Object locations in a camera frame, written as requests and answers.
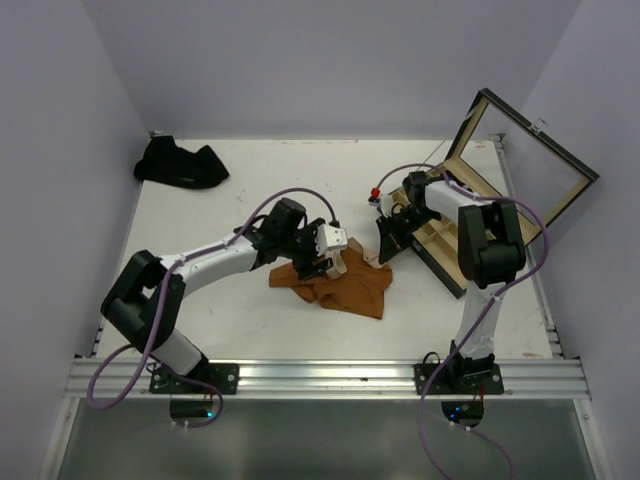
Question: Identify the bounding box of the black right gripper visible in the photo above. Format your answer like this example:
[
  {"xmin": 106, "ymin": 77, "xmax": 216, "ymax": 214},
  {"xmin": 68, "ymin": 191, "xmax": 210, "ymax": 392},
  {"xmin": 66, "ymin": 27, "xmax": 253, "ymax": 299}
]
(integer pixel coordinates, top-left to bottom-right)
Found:
[{"xmin": 377, "ymin": 206, "xmax": 439, "ymax": 262}]

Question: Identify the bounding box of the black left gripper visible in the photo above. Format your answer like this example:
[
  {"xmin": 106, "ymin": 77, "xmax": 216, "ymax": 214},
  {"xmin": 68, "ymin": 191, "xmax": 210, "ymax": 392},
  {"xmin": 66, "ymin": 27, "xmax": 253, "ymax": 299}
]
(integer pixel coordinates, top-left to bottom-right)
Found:
[{"xmin": 279, "ymin": 218, "xmax": 333, "ymax": 280}]

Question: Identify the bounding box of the brown underwear cream waistband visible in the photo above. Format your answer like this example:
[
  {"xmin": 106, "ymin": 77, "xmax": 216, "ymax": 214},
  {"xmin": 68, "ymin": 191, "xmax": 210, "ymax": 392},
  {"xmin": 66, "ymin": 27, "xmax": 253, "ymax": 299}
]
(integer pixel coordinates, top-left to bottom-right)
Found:
[{"xmin": 268, "ymin": 237, "xmax": 393, "ymax": 320}]

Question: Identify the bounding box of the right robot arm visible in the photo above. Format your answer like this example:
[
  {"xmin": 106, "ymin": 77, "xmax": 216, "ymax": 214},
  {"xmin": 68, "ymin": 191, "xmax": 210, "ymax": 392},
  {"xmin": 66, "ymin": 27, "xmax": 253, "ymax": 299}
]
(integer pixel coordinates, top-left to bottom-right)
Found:
[{"xmin": 369, "ymin": 171, "xmax": 526, "ymax": 394}]

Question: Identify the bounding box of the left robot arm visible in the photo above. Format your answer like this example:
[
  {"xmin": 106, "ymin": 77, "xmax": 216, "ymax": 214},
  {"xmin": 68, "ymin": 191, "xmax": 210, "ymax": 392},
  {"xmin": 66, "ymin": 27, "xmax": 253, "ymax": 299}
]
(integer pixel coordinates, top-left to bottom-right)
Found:
[{"xmin": 101, "ymin": 198, "xmax": 347, "ymax": 393}]

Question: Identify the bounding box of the black underwear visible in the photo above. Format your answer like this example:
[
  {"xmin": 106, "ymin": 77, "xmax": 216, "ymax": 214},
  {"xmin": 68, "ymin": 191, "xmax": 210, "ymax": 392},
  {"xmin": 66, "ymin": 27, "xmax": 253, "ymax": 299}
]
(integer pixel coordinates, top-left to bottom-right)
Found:
[{"xmin": 133, "ymin": 135, "xmax": 230, "ymax": 190}]

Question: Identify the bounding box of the black beige compartment box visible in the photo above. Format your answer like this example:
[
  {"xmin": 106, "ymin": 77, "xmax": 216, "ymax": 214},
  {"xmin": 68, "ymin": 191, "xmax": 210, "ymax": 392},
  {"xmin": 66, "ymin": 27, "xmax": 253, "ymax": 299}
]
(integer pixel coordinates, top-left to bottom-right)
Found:
[{"xmin": 408, "ymin": 88, "xmax": 600, "ymax": 299}]

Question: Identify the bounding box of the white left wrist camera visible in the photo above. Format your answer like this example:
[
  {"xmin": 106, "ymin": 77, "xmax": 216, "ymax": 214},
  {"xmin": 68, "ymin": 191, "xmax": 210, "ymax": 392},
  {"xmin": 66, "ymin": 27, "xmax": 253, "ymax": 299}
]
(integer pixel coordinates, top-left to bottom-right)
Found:
[{"xmin": 316, "ymin": 224, "xmax": 348, "ymax": 256}]

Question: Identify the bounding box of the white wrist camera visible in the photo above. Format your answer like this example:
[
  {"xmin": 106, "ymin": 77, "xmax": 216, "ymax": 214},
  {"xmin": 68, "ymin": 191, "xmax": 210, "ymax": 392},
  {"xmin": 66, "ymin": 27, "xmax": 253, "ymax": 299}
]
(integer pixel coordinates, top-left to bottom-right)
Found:
[
  {"xmin": 316, "ymin": 224, "xmax": 348, "ymax": 256},
  {"xmin": 368, "ymin": 187, "xmax": 395, "ymax": 217}
]

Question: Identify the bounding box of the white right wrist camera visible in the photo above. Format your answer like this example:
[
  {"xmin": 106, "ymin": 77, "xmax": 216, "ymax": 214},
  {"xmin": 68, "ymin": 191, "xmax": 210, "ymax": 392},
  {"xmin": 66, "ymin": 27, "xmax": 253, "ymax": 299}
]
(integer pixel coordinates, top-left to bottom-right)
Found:
[{"xmin": 368, "ymin": 187, "xmax": 395, "ymax": 217}]

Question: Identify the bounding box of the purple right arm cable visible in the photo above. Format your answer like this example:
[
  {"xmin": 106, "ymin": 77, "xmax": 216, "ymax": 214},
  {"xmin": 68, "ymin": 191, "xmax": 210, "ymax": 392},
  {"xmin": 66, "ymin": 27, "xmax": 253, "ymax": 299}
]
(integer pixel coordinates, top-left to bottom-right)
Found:
[{"xmin": 374, "ymin": 162, "xmax": 552, "ymax": 480}]

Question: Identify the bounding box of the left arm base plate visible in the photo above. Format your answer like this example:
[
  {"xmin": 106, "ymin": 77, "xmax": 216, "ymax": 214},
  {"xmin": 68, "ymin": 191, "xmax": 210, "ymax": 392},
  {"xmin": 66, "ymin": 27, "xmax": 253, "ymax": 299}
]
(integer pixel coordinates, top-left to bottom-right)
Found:
[{"xmin": 146, "ymin": 362, "xmax": 240, "ymax": 395}]

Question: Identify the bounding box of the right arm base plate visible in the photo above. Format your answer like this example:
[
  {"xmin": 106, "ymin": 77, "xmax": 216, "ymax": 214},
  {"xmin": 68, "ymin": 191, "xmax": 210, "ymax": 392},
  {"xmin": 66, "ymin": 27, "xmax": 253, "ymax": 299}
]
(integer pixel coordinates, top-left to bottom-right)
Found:
[{"xmin": 413, "ymin": 363, "xmax": 505, "ymax": 396}]

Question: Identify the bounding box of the aluminium table edge rail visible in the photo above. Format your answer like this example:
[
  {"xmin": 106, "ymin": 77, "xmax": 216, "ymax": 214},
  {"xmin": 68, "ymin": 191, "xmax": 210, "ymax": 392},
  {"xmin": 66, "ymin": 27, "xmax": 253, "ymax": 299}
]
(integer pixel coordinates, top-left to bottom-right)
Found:
[{"xmin": 492, "ymin": 133, "xmax": 566, "ymax": 359}]

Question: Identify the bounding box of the aluminium front rail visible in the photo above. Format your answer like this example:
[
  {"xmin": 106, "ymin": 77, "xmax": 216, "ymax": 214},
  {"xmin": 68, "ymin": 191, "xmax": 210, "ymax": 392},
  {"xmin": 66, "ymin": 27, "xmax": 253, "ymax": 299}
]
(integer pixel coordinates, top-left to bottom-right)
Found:
[{"xmin": 63, "ymin": 358, "xmax": 590, "ymax": 400}]

